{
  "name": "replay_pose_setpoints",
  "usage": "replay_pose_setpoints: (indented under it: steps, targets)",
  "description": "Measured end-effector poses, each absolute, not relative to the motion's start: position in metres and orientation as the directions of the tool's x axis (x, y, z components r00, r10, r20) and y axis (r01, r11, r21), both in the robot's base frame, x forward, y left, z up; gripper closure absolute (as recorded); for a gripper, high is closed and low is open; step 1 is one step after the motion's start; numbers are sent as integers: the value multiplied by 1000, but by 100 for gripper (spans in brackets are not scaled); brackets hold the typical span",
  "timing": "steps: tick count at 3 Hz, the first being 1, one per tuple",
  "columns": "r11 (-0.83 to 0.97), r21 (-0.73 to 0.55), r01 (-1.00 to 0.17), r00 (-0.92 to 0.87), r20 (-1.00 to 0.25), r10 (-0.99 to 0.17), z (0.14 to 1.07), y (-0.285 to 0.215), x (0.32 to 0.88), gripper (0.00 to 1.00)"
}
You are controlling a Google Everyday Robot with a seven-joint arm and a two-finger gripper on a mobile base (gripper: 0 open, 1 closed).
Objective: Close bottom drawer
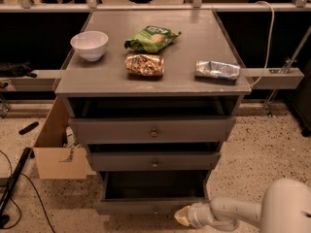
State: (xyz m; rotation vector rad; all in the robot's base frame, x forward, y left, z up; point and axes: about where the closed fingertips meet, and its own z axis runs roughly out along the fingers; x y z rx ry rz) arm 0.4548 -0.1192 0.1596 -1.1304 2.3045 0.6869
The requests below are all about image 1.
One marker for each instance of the silver blue snack bag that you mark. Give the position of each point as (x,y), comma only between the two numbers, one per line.
(217,70)

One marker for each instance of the grey bottom drawer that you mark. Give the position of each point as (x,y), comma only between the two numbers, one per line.
(150,192)

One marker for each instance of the cardboard box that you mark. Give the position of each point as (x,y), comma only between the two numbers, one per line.
(55,156)

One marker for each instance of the grey wooden drawer cabinet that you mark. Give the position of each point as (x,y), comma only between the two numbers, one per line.
(105,89)

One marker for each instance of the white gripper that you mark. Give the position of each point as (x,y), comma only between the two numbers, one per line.
(195,214)

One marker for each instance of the grey middle drawer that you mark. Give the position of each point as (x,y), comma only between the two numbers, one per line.
(152,157)

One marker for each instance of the green snack bag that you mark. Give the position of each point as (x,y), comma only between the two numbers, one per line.
(151,39)

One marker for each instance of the white bowl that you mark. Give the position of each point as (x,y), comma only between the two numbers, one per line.
(90,45)

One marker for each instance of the black pole on floor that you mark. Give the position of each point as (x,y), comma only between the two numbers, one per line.
(9,186)

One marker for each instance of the black cloth on rail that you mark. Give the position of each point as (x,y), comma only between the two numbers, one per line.
(15,70)

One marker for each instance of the grey drawer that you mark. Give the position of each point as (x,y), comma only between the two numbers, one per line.
(152,157)
(152,130)
(150,192)

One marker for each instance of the metal railing frame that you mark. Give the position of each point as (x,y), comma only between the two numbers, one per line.
(41,35)

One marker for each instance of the small black object on floor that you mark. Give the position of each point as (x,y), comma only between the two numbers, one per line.
(28,128)

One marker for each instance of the brown snack bag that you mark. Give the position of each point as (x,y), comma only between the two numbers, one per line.
(146,65)

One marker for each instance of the grey top drawer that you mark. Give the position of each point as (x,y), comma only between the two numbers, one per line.
(152,130)

